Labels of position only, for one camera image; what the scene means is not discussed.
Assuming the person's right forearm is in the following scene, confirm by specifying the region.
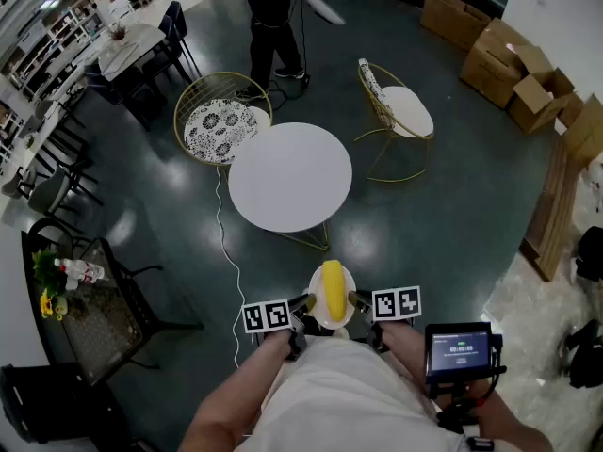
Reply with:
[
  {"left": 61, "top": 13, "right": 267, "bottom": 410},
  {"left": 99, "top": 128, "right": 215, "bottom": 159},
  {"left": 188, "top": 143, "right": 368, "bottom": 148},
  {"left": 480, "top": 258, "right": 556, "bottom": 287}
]
[{"left": 380, "top": 320, "right": 555, "bottom": 452}]

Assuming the gold wire chair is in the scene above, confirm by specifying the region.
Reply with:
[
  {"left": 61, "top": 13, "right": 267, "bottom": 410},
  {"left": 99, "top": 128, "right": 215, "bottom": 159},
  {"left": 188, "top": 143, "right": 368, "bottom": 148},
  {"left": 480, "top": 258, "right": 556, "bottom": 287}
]
[
  {"left": 353, "top": 57, "right": 435, "bottom": 183},
  {"left": 173, "top": 72, "right": 273, "bottom": 167}
]

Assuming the sunflower plant pot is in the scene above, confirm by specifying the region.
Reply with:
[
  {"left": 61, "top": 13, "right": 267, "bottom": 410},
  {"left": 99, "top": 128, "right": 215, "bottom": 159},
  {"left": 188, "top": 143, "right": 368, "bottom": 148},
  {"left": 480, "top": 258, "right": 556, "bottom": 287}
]
[{"left": 31, "top": 248, "right": 71, "bottom": 322}]

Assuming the black glass side table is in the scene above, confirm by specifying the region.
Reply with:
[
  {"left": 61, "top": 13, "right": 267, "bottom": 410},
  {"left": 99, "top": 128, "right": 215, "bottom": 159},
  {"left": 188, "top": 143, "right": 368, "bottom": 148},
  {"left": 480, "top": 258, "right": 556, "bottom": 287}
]
[{"left": 21, "top": 231, "right": 206, "bottom": 388}]

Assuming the stack of wooden planks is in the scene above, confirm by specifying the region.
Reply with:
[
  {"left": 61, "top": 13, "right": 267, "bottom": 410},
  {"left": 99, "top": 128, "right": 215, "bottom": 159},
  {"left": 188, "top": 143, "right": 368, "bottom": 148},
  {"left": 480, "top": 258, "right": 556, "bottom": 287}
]
[{"left": 517, "top": 134, "right": 585, "bottom": 283}]

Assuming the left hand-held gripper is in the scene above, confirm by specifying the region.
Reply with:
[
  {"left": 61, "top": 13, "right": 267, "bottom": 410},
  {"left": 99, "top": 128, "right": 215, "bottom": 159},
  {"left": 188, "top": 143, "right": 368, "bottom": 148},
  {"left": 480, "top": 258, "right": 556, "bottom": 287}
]
[{"left": 242, "top": 293, "right": 316, "bottom": 362}]

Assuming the white cable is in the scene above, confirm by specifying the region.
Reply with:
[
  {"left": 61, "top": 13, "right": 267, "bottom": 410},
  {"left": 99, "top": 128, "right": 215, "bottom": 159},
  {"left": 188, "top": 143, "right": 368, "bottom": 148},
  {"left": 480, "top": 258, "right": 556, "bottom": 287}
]
[{"left": 215, "top": 165, "right": 247, "bottom": 370}]

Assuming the round white table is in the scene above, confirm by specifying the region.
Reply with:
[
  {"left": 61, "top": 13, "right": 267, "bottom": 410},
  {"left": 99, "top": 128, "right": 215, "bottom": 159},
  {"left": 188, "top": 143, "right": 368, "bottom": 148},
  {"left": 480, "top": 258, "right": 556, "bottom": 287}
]
[{"left": 227, "top": 121, "right": 353, "bottom": 252}]

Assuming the black hard case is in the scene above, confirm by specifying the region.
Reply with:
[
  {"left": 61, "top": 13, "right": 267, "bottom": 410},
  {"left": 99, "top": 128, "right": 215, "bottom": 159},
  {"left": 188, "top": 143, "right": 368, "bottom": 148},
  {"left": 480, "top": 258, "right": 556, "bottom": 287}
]
[{"left": 0, "top": 363, "right": 126, "bottom": 446}]

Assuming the black round-back chair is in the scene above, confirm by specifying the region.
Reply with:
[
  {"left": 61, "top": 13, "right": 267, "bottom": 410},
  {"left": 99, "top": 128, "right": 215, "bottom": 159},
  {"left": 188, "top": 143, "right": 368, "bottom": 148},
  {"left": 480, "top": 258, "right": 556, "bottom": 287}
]
[{"left": 25, "top": 217, "right": 95, "bottom": 263}]

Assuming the floral round seat cushion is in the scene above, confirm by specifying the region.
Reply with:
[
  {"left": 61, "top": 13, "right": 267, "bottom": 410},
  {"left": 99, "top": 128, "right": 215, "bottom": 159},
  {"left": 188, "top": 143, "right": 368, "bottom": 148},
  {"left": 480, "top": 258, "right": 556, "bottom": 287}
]
[{"left": 183, "top": 99, "right": 258, "bottom": 165}]

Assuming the marble-top table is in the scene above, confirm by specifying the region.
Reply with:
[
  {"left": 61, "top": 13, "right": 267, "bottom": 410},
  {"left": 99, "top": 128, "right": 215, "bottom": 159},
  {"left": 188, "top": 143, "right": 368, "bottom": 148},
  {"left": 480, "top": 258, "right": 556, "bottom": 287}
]
[{"left": 96, "top": 23, "right": 167, "bottom": 83}]

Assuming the person's white shirt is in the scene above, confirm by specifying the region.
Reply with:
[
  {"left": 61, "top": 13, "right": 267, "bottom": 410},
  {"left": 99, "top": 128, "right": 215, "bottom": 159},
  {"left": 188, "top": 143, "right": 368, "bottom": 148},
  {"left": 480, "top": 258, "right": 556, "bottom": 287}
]
[{"left": 235, "top": 335, "right": 467, "bottom": 452}]

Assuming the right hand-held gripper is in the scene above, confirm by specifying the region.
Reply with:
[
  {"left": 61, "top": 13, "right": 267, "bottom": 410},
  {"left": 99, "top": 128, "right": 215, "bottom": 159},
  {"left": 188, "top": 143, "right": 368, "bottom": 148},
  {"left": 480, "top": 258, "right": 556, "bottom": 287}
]
[{"left": 348, "top": 285, "right": 422, "bottom": 355}]

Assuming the yellow banana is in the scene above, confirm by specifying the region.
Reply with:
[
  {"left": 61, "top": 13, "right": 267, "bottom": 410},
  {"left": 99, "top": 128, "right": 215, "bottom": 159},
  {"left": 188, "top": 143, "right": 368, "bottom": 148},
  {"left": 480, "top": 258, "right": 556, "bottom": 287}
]
[{"left": 321, "top": 260, "right": 348, "bottom": 323}]

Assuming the cardboard box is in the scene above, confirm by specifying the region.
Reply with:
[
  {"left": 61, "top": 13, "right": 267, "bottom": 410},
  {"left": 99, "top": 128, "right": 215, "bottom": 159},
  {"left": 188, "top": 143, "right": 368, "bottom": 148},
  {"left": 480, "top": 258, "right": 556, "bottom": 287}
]
[
  {"left": 419, "top": 0, "right": 494, "bottom": 54},
  {"left": 554, "top": 92, "right": 603, "bottom": 167},
  {"left": 507, "top": 66, "right": 585, "bottom": 135},
  {"left": 459, "top": 16, "right": 556, "bottom": 110}
]

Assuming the black bag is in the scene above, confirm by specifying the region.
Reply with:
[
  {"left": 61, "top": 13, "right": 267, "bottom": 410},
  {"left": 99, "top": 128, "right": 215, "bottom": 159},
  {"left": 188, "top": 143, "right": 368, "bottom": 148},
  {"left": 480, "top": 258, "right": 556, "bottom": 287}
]
[
  {"left": 574, "top": 226, "right": 603, "bottom": 283},
  {"left": 559, "top": 320, "right": 603, "bottom": 390}
]

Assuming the black monitor screen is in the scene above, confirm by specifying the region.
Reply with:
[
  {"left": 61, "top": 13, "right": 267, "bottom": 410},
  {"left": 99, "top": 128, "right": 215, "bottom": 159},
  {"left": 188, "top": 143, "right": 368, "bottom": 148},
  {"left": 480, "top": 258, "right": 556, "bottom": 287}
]
[{"left": 424, "top": 321, "right": 495, "bottom": 386}]

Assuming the grey chair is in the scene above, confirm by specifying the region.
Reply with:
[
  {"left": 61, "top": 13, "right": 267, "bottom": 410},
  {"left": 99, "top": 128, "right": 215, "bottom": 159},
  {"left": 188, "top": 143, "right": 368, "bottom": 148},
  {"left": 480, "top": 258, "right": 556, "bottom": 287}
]
[{"left": 26, "top": 166, "right": 104, "bottom": 220}]

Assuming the floral back cushion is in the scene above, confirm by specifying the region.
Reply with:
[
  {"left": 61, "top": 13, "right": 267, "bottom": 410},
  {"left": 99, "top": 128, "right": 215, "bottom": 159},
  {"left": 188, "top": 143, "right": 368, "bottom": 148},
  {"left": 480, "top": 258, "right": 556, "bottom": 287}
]
[{"left": 358, "top": 57, "right": 396, "bottom": 131}]

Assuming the dark blue chair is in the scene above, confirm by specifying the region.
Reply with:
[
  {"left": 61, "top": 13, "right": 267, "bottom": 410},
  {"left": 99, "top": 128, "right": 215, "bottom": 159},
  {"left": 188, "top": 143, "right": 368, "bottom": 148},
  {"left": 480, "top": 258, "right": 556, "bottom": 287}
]
[
  {"left": 84, "top": 61, "right": 156, "bottom": 134},
  {"left": 157, "top": 1, "right": 202, "bottom": 82}
]

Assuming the clear water bottle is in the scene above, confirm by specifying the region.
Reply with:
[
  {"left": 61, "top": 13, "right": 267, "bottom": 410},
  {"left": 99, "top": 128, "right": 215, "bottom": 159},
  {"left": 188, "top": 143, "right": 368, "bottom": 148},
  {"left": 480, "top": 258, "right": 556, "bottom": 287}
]
[{"left": 54, "top": 257, "right": 107, "bottom": 284}]

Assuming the white seat cushion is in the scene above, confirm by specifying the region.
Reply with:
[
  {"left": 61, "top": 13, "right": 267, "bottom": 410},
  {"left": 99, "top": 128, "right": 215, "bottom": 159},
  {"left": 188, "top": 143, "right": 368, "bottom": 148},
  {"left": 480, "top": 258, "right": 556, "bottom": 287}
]
[
  {"left": 381, "top": 86, "right": 434, "bottom": 138},
  {"left": 244, "top": 105, "right": 270, "bottom": 137}
]

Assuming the person's left forearm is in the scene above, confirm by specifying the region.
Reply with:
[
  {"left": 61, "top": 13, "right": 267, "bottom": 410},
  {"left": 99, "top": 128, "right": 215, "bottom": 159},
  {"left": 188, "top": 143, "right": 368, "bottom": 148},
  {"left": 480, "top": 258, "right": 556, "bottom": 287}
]
[{"left": 178, "top": 331, "right": 289, "bottom": 452}]

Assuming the white plate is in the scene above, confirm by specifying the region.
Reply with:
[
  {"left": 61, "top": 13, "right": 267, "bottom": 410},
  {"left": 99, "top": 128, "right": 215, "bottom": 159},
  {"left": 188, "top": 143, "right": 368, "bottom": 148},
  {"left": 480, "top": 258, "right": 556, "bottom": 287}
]
[{"left": 308, "top": 266, "right": 358, "bottom": 331}]

